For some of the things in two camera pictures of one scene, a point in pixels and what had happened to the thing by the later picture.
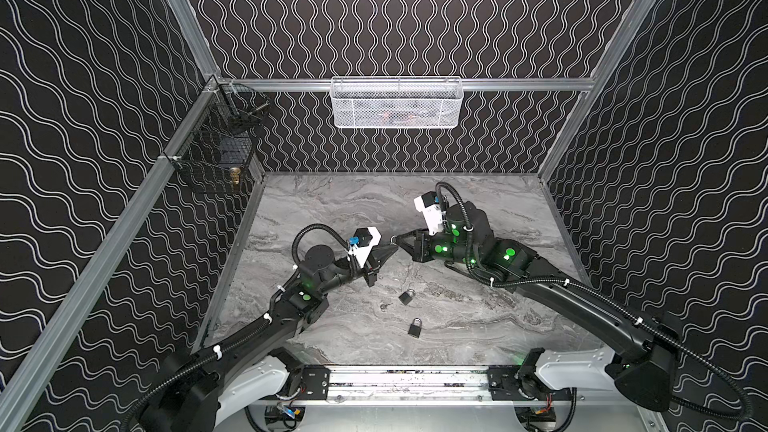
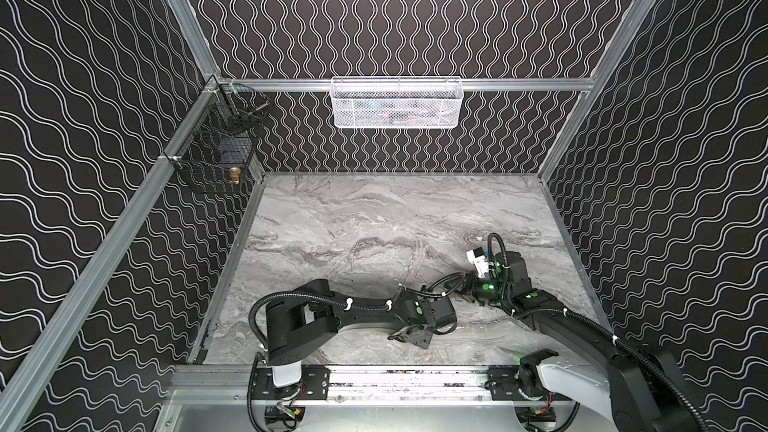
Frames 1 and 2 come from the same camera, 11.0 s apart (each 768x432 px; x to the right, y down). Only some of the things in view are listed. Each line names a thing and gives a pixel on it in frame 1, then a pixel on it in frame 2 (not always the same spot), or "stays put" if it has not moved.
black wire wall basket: (220, 152) stays put
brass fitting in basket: (235, 173) stays put
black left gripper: (369, 267) → (411, 333)
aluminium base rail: (405, 385) stays put
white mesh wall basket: (396, 102) stays put
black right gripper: (422, 245) → (475, 283)
